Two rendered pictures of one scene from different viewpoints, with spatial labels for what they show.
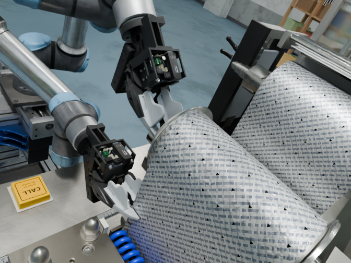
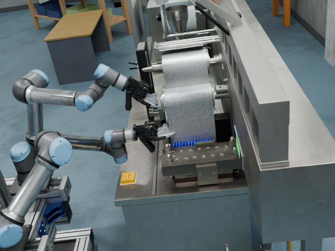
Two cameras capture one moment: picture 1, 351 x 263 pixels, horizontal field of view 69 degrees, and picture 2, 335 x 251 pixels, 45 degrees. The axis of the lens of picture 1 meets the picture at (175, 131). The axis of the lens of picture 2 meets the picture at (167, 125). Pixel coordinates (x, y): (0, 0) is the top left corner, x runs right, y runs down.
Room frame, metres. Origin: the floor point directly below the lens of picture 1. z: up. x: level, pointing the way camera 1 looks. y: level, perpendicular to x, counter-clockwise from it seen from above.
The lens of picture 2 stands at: (-1.24, 0.92, 2.18)
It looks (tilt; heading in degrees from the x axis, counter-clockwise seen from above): 30 degrees down; 330
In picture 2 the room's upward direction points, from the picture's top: 9 degrees counter-clockwise
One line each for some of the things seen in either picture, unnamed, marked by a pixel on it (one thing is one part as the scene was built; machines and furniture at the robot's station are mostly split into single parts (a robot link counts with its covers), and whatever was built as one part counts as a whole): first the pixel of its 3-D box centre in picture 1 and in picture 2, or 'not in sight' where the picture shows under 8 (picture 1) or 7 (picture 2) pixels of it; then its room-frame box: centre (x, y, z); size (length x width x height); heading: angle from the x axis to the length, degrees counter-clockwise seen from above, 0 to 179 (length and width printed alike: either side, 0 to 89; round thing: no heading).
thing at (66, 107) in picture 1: (71, 115); (115, 137); (0.49, 0.25, 1.11); 0.11 x 0.08 x 0.09; 55
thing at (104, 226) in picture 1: (102, 226); not in sight; (0.29, 0.06, 1.04); 0.02 x 0.01 x 0.02; 55
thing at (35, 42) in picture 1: (35, 51); (23, 156); (0.91, 0.65, 0.98); 0.13 x 0.12 x 0.14; 127
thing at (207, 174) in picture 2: not in sight; (207, 174); (0.05, 0.00, 0.97); 0.10 x 0.03 x 0.11; 55
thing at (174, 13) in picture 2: not in sight; (176, 12); (0.91, -0.51, 1.50); 0.14 x 0.14 x 0.06
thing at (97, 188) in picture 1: (106, 188); (157, 137); (0.34, 0.08, 1.09); 0.09 x 0.05 x 0.02; 54
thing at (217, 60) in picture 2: not in sight; (215, 60); (0.42, -0.39, 1.34); 0.07 x 0.07 x 0.07; 55
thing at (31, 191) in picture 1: (30, 191); (128, 177); (0.38, 0.27, 0.91); 0.07 x 0.07 x 0.02; 55
